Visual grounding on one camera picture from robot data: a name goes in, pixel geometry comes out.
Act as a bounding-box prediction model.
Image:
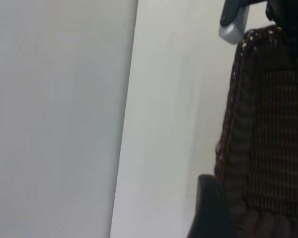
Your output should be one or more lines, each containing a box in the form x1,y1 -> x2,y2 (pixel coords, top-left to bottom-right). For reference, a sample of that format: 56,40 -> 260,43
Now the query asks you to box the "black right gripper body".
265,0 -> 298,58

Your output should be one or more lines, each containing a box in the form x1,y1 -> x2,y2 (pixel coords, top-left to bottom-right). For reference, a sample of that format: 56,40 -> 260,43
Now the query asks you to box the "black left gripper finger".
187,174 -> 239,238

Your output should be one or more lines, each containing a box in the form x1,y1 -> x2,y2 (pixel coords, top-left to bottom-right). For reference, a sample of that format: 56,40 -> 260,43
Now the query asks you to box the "dark brown woven wicker basket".
213,24 -> 298,238

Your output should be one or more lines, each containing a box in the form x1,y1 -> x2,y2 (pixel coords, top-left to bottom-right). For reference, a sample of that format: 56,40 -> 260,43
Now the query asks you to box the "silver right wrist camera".
218,0 -> 251,45

